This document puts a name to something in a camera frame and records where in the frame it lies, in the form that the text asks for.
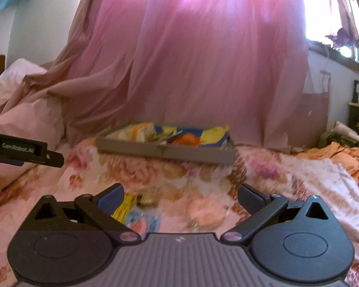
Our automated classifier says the purple cloth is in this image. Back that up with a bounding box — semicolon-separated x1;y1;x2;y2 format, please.
325;0;359;50

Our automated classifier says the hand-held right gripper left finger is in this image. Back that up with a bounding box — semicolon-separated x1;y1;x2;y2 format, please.
18;183;140;244

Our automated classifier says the clear green snack packet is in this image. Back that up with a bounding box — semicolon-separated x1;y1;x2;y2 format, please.
137;189;160;207

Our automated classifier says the pink duvet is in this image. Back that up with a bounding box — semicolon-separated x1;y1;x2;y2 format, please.
0;58;66;198

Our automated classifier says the red snack packet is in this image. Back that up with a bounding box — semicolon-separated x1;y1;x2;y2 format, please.
168;132;203;148

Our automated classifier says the yellow bread packet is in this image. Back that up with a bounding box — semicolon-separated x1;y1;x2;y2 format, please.
118;123;156;142

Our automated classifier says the wooden window frame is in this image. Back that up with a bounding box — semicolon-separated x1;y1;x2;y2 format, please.
307;0;359;81

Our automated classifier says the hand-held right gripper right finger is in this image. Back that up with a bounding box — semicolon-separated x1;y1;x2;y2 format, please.
221;183;343;244

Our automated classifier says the olive green bag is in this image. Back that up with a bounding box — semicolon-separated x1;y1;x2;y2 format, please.
317;132;359;150

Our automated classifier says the blue snack packet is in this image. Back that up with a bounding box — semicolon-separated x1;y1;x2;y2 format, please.
125;210;163;234

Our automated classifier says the orange blanket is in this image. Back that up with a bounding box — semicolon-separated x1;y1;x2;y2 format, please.
296;141;359;201

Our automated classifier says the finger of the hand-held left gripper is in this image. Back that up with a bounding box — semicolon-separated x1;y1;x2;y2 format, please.
45;150;64;168

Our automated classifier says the floral bed sheet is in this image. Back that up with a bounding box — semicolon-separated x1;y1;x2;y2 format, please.
0;138;359;287

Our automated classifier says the small yellow snack packet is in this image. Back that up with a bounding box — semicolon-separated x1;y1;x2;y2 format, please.
112;194;136;223

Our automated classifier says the pink curtain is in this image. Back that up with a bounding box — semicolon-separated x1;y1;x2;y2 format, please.
0;0;313;156

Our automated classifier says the grey tray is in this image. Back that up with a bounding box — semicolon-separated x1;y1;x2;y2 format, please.
95;121;236;166

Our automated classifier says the yellow crumpled wrapper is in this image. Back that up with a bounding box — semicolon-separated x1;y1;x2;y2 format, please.
202;124;230;144

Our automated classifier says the round pink wafer packet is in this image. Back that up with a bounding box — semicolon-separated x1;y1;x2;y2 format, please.
186;199;226;231

